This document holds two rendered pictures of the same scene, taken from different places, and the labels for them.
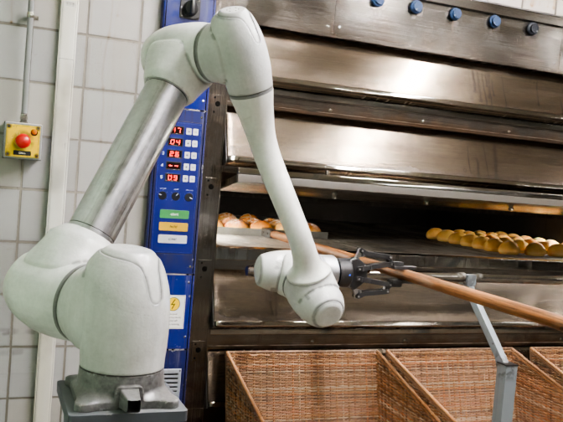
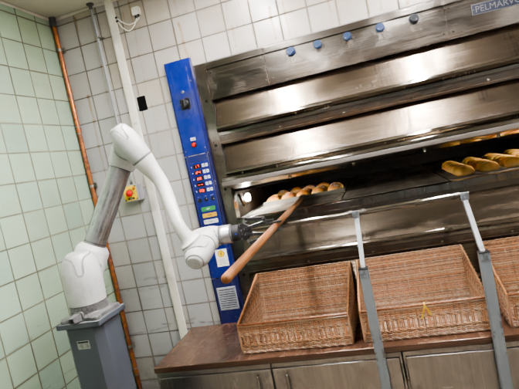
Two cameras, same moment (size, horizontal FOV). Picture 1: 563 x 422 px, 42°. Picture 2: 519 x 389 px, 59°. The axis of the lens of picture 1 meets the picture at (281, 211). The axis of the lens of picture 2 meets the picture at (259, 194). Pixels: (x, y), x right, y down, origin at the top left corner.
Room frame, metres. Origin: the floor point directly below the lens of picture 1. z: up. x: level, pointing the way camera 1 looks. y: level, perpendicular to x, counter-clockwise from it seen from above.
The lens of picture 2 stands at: (0.29, -1.53, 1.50)
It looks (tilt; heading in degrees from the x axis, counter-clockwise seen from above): 4 degrees down; 37
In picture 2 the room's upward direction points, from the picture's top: 12 degrees counter-clockwise
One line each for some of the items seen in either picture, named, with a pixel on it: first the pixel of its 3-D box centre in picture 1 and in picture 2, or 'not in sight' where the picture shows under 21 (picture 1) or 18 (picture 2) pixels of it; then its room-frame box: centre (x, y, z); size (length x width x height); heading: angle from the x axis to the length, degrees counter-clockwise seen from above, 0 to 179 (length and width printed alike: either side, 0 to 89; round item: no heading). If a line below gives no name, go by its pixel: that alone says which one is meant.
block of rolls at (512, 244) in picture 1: (505, 241); (489, 160); (3.31, -1.01, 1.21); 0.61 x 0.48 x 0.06; 22
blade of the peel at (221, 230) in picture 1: (249, 227); (306, 194); (3.05, 0.13, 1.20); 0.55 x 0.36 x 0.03; 113
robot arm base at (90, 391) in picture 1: (122, 383); (86, 309); (1.33, 0.26, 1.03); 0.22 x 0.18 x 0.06; 22
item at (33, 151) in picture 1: (22, 141); (133, 192); (2.08, 0.74, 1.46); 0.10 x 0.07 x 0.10; 112
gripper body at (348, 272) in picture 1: (349, 272); (242, 231); (1.90, -0.19, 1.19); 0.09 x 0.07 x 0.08; 113
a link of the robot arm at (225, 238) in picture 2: (324, 272); (227, 234); (1.87, -0.12, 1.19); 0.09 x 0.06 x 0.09; 23
